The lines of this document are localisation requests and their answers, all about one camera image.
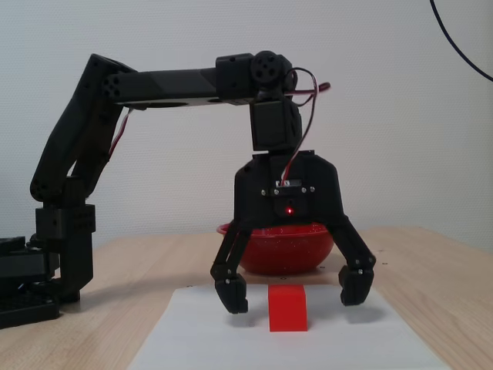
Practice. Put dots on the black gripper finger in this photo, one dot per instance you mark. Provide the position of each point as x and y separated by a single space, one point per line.
354 285

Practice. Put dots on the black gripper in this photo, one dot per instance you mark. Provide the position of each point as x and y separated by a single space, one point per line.
250 193

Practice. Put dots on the red cube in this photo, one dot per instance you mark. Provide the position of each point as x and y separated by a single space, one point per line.
287 310

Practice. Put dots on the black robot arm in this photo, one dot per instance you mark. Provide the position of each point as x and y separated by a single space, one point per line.
173 85

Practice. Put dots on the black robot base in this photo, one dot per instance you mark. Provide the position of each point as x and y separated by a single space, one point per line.
27 262

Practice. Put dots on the red speckled bowl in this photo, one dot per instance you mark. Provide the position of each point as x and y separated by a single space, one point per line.
285 254

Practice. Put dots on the white paper sheet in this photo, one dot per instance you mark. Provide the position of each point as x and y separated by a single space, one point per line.
200 339

